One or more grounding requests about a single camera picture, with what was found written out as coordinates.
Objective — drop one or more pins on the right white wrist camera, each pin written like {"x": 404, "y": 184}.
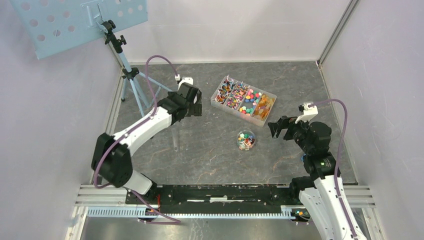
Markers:
{"x": 308, "y": 112}

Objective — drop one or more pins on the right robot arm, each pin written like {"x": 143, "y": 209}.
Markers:
{"x": 321, "y": 191}

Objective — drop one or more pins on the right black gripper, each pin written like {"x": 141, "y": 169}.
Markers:
{"x": 284, "y": 122}

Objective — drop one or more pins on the clear compartment candy box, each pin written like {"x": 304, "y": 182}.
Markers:
{"x": 243, "y": 100}

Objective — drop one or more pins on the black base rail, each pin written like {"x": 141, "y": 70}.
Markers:
{"x": 226, "y": 200}

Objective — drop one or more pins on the light blue music stand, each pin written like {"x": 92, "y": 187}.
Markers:
{"x": 60, "y": 53}

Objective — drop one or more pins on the clear plastic scoop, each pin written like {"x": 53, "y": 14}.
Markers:
{"x": 176, "y": 138}

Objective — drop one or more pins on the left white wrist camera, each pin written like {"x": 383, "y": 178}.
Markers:
{"x": 181, "y": 80}

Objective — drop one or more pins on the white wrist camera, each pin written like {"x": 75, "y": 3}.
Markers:
{"x": 308, "y": 112}
{"x": 181, "y": 80}

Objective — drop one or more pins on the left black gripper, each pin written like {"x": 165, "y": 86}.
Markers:
{"x": 195, "y": 109}

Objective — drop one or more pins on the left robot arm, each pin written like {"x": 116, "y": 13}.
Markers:
{"x": 112, "y": 158}

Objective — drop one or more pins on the small clear glass jar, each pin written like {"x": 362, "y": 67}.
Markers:
{"x": 245, "y": 139}

